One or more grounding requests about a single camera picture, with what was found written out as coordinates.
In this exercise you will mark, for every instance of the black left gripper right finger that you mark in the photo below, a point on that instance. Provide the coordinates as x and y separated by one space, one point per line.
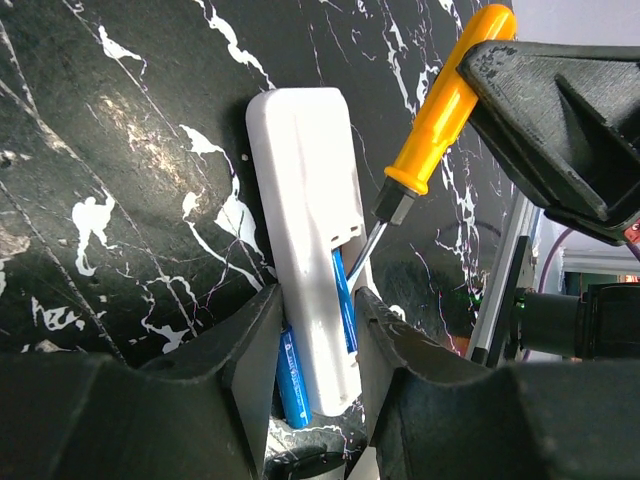
431 414

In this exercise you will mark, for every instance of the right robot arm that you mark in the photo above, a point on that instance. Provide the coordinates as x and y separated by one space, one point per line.
517 314

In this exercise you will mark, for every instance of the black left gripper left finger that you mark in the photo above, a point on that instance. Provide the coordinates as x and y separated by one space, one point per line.
199 412

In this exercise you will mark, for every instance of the yellow handled screwdriver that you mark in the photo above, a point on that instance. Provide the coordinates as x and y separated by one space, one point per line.
438 124

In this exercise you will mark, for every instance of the white remote control with batteries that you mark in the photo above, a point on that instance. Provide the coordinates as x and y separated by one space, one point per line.
303 155

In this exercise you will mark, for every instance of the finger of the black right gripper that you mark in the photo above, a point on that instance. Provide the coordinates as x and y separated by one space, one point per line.
563 123

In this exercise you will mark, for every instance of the blue battery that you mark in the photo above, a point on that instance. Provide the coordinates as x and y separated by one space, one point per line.
345 302
290 381

